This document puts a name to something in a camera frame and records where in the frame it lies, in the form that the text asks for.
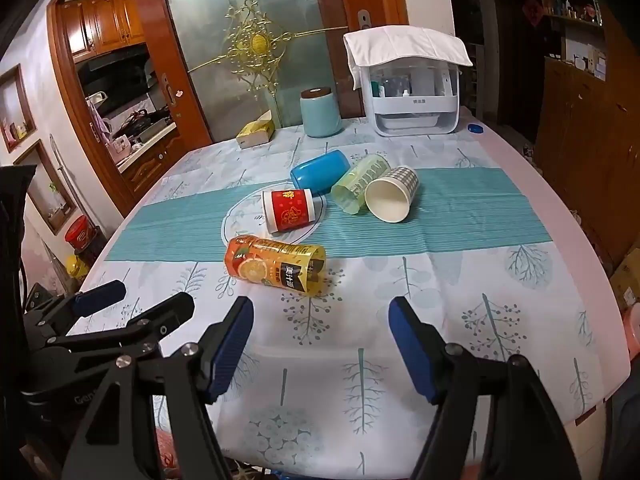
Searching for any blue plastic cup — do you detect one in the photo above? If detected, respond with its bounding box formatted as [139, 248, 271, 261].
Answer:
[290, 149, 352, 196]

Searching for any green translucent plastic cup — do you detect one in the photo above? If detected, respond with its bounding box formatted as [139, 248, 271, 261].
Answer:
[330, 154, 391, 216]

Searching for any yellow plastic container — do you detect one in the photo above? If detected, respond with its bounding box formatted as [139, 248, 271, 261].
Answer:
[66, 255, 94, 281]

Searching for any white cloth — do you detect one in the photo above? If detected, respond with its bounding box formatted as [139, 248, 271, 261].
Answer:
[343, 26, 473, 92]

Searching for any light blue canister brown lid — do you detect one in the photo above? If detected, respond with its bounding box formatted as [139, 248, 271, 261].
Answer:
[300, 87, 344, 138]

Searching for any dark wooden shelf cabinet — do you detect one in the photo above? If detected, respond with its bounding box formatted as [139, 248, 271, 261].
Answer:
[534, 0, 640, 266]

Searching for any checkered paper cup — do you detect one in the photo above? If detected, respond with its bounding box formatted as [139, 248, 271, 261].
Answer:
[364, 165, 420, 224]

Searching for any cardboard box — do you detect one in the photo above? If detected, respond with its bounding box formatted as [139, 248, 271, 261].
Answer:
[607, 249, 640, 312]

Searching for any white plastic storage organizer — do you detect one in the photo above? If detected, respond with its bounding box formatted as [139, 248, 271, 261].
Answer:
[367, 60, 461, 137]

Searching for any orange juice bottle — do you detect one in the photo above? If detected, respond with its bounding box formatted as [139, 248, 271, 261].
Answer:
[224, 235, 327, 295]

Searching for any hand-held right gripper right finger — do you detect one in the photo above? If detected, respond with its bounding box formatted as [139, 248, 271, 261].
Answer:
[389, 296, 581, 480]

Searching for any frosted glass door gold ornament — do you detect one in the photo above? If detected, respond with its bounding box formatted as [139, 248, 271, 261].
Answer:
[157, 0, 351, 143]

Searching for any wooden kitchen wall cabinet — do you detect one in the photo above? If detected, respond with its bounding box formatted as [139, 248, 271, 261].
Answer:
[60, 0, 147, 64]

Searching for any red and white paper cup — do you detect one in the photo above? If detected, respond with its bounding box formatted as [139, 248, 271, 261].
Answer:
[261, 188, 316, 235]

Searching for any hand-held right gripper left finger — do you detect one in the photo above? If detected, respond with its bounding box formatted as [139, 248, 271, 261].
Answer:
[60, 296, 255, 480]

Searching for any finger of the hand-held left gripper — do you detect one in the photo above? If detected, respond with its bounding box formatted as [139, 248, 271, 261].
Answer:
[45, 291, 196, 362]
[25, 280, 127, 333]

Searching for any kitchen counter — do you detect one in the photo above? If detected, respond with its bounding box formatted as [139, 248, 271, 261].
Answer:
[107, 120, 187, 197]

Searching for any yellow tissue box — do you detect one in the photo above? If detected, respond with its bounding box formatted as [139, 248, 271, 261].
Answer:
[236, 119, 276, 149]

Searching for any black range hood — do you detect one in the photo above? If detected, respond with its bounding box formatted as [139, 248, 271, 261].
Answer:
[75, 44, 152, 98]

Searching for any wooden wall niche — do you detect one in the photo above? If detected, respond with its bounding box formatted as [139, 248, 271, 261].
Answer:
[14, 139, 79, 235]
[0, 64, 39, 154]

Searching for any red round tin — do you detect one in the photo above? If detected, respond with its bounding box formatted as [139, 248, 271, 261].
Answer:
[64, 215, 101, 252]

